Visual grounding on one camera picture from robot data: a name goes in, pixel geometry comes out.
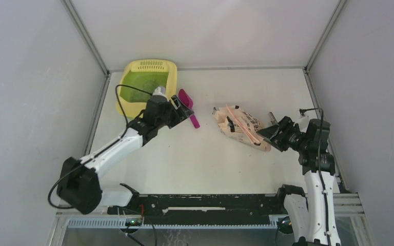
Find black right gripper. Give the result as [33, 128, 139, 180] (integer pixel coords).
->
[257, 115, 309, 152]

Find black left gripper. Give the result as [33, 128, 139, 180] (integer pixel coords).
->
[156, 95, 194, 129]

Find magenta plastic scoop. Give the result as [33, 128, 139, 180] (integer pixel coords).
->
[178, 89, 200, 129]

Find peach cat litter bag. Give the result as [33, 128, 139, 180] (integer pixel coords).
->
[212, 105, 271, 152]

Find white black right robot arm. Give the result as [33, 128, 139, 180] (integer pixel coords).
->
[257, 116, 341, 245]

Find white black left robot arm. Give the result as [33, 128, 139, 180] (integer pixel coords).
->
[51, 95, 194, 215]

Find yellow green litter box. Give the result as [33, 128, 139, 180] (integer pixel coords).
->
[116, 59, 178, 118]

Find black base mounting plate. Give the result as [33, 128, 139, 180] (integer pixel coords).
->
[107, 194, 287, 226]

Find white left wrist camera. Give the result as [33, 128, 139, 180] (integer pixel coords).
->
[152, 86, 167, 99]

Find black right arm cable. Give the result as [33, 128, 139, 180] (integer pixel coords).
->
[275, 107, 332, 246]

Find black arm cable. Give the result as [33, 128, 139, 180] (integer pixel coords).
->
[275, 107, 332, 246]
[47, 84, 157, 210]

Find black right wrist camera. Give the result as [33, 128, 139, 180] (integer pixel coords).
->
[300, 119, 331, 152]

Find white slotted cable duct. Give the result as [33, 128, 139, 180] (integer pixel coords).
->
[67, 217, 280, 229]

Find aluminium frame rail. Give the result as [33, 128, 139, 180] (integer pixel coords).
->
[55, 193, 365, 217]

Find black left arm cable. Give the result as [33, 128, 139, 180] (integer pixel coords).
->
[47, 84, 157, 210]

